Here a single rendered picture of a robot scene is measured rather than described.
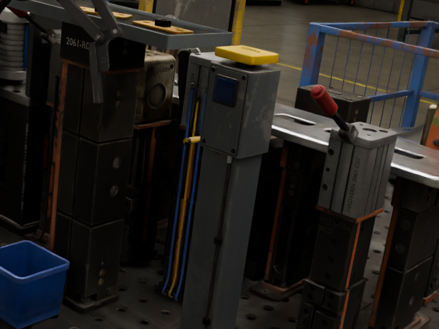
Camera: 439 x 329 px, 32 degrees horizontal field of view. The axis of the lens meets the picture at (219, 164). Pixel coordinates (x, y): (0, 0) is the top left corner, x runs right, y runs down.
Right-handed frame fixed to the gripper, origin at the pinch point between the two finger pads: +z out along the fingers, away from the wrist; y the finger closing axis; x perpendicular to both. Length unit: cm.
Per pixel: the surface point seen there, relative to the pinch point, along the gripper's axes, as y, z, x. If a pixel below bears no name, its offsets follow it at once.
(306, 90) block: 37, 4, 59
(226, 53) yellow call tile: 22.0, -3.8, 7.7
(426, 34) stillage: 132, -7, 340
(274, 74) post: 28.0, -0.8, 8.9
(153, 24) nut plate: 12.1, -8.3, 18.4
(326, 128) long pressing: 39, 10, 42
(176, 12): -7, -30, 387
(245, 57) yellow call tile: 24.4, -3.1, 5.8
